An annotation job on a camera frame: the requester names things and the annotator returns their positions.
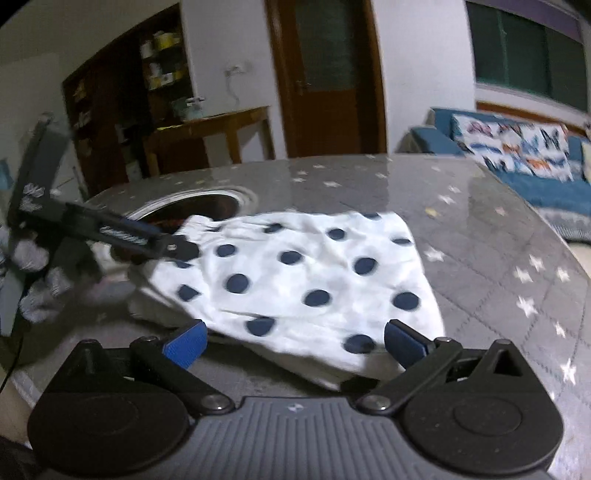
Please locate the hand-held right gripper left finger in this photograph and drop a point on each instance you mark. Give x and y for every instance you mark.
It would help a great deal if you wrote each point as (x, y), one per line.
(187, 345)

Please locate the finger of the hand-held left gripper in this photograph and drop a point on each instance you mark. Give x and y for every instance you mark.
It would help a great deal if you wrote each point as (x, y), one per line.
(138, 237)

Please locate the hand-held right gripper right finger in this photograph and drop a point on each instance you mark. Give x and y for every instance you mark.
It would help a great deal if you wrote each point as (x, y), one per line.
(404, 345)

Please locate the white polka dot pants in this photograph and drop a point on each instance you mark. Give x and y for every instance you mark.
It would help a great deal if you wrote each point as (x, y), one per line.
(300, 267)

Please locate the round metal-rimmed table recess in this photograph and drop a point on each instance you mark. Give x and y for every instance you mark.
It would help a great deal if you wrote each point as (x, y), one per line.
(207, 205)

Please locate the dark wooden cabinet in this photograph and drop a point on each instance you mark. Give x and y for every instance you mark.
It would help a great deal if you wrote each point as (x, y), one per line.
(115, 115)

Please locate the grey star-print tablecloth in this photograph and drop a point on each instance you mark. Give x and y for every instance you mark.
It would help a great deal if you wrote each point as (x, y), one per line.
(498, 258)

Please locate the teal container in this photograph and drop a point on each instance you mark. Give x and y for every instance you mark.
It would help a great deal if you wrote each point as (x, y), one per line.
(189, 110)

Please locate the wooden side table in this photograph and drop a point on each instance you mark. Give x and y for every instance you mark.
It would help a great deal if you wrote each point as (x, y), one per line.
(221, 121)

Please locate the row of shelf containers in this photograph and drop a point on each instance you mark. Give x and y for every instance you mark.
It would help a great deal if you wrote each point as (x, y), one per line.
(162, 44)

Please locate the blue sofa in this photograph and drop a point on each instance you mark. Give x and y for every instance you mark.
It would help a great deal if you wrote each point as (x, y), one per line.
(531, 189)

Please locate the brown wooden door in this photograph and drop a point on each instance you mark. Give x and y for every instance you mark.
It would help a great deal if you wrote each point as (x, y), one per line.
(323, 120)

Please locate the butterfly print pillow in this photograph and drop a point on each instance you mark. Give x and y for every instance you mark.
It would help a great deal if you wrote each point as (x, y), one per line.
(512, 147)

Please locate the green framed window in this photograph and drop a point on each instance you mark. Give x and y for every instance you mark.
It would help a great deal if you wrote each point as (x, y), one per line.
(521, 50)

